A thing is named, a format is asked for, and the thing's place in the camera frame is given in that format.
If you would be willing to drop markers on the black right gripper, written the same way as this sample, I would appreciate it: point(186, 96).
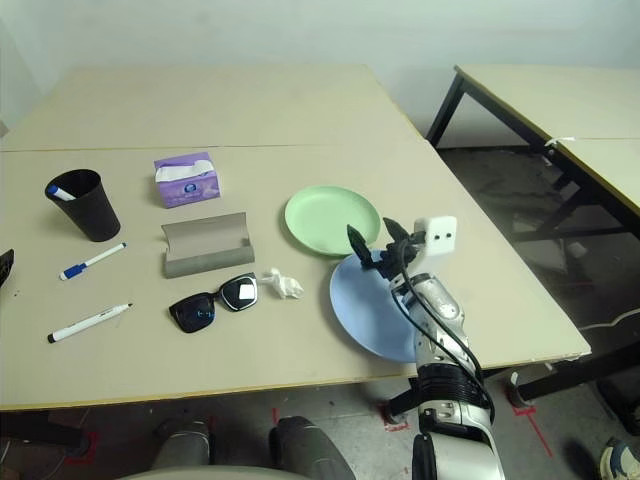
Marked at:
point(395, 260)

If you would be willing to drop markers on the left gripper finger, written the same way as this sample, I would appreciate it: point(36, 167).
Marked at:
point(5, 270)

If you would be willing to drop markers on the blue plate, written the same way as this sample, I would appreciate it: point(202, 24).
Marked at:
point(360, 305)

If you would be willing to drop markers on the white marker black tip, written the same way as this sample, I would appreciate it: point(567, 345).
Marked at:
point(85, 324)

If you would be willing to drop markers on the white tissue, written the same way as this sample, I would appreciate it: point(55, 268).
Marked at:
point(285, 286)

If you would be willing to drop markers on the grey glasses case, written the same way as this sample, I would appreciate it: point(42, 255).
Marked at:
point(210, 260)

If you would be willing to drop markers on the black sunglasses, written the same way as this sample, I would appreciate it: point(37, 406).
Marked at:
point(195, 315)

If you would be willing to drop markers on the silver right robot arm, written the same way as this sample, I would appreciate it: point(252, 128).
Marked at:
point(440, 310)

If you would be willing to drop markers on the green plate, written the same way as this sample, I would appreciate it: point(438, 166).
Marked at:
point(325, 220)

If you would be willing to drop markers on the white marker blue cap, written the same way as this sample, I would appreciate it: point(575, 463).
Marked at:
point(59, 192)
point(95, 260)

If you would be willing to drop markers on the black plastic cup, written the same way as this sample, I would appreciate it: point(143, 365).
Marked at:
point(95, 210)

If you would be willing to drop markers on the purple tissue box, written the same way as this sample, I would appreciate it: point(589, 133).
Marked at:
point(192, 192)

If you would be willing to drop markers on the small white floor object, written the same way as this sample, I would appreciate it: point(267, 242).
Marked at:
point(577, 250)

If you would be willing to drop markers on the grey right robot leg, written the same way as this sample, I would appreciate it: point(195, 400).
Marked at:
point(310, 450)

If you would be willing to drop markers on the grey robot leg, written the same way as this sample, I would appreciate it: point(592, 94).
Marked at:
point(182, 442)
point(310, 450)

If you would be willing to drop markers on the grey left robot leg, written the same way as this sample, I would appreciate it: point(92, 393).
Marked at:
point(182, 442)

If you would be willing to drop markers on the beige robot torso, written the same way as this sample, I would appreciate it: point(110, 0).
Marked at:
point(210, 474)

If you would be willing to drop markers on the bystander sneaker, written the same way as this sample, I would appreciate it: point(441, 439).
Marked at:
point(622, 460)

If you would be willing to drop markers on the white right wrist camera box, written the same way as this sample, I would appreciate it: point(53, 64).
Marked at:
point(440, 235)

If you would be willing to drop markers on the beige side table black frame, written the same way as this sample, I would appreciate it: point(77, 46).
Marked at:
point(447, 105)

